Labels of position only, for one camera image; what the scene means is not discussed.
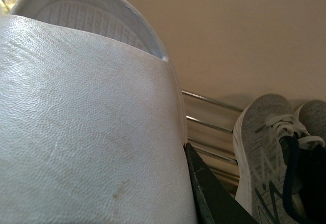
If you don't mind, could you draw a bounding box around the black metal shoe rack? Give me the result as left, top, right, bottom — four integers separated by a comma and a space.
182, 90, 243, 197

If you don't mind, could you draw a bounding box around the grey knit sneaker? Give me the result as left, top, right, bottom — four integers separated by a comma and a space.
232, 93, 326, 224
295, 100, 326, 141

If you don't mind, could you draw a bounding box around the light blue slide slipper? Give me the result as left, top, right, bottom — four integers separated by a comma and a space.
1, 0, 198, 223

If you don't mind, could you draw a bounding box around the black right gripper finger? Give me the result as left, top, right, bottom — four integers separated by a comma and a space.
185, 143, 256, 223

